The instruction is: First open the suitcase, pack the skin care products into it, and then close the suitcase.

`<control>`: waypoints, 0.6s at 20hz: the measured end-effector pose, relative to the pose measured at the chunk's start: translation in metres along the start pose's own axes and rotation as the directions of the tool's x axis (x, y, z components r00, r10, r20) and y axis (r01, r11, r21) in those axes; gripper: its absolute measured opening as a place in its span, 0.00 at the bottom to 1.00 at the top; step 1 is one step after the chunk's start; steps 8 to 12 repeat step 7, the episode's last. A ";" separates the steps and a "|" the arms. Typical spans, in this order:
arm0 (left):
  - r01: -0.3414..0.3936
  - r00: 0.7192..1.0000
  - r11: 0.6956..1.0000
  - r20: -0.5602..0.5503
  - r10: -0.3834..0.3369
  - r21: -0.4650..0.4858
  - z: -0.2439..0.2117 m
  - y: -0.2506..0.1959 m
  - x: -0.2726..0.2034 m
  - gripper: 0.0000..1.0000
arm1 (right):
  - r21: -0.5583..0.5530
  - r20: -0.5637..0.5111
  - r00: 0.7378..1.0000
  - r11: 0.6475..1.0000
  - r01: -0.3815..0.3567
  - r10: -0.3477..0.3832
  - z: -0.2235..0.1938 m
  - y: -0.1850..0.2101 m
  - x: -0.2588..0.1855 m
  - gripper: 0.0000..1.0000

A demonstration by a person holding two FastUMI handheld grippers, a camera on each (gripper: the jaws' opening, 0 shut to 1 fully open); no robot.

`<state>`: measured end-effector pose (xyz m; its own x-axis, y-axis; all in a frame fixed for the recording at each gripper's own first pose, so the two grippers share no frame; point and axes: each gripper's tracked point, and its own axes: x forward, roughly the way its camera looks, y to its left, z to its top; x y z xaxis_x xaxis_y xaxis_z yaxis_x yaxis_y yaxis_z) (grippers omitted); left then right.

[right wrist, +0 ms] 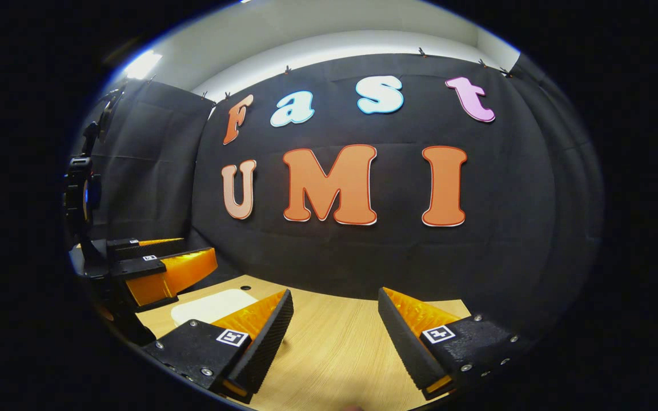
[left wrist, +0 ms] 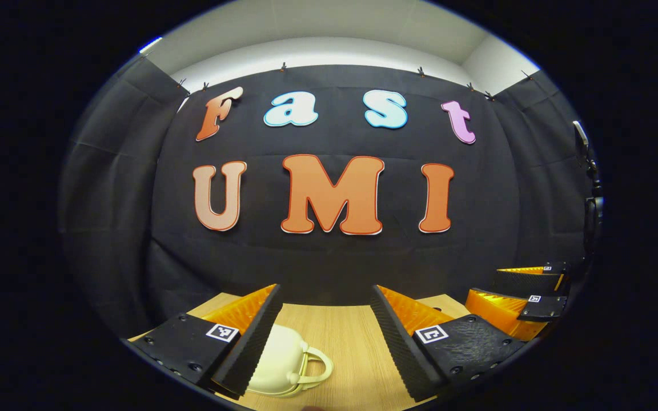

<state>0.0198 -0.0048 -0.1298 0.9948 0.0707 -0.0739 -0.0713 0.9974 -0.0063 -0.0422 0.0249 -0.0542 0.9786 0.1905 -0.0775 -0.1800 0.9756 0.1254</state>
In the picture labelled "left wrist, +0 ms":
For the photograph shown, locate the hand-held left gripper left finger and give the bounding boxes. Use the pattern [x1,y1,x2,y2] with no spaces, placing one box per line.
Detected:
[126,283,283,400]

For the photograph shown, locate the black tripod mount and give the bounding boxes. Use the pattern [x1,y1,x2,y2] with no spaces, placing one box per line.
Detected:
[571,119,605,253]

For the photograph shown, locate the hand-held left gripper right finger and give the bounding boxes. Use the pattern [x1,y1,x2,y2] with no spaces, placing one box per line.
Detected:
[370,284,528,403]

